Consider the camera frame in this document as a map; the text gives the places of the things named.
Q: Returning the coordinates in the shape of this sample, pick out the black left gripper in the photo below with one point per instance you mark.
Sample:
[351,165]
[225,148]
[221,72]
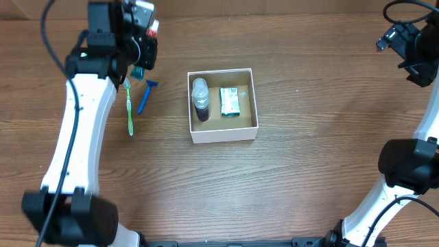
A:
[146,58]

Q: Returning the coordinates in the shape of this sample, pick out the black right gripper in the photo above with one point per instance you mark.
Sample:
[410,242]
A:
[423,72]

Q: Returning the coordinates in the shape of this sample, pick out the red green toothpaste tube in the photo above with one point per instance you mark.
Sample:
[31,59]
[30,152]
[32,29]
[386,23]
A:
[139,72]

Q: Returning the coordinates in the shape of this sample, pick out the clear bottle with dark liquid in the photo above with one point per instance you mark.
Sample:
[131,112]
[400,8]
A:
[201,99]

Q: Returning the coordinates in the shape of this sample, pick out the green soap box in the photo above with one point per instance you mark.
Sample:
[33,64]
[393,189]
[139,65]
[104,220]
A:
[229,98]

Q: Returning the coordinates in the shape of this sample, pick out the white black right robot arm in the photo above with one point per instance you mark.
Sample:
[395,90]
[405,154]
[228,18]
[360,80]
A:
[408,167]

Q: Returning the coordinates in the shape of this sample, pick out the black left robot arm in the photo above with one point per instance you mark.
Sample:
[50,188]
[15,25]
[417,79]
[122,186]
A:
[67,209]

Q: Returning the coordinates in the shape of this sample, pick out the green toothbrush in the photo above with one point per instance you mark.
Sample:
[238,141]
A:
[127,87]

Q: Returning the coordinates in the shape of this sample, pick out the blue disposable razor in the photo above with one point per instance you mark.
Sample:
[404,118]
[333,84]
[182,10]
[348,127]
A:
[150,84]

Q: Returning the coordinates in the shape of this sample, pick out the white cardboard box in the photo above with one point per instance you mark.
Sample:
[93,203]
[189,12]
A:
[218,128]

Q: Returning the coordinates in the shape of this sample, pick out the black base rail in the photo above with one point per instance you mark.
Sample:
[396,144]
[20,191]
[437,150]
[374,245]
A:
[294,242]

